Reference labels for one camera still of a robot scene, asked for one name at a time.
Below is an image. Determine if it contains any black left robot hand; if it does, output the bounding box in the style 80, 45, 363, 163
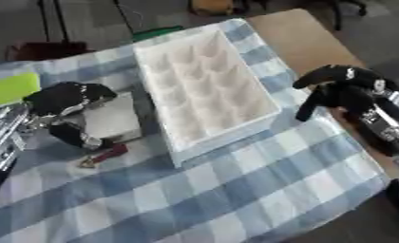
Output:
21, 81, 120, 152

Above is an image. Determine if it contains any green object on floor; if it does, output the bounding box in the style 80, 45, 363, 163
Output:
129, 25, 186, 43

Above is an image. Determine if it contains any black tripod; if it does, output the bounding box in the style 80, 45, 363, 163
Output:
34, 0, 73, 44

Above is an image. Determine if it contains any yellow-green flat object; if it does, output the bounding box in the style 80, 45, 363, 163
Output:
0, 71, 44, 111

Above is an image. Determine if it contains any yellow bag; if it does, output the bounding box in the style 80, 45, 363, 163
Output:
187, 0, 237, 17

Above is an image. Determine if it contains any dark red bag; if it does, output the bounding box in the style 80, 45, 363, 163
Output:
3, 40, 95, 62

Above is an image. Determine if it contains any black chair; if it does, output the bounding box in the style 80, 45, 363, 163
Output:
320, 0, 371, 31

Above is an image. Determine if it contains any white box with cone insert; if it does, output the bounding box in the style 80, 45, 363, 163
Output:
131, 24, 283, 169

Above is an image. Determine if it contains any small red and gold object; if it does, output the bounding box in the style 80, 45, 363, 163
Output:
76, 143, 130, 169

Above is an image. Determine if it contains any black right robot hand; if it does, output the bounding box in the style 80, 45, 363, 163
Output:
291, 64, 399, 125

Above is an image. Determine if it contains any white rectangular block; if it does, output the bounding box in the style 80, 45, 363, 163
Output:
81, 91, 145, 142

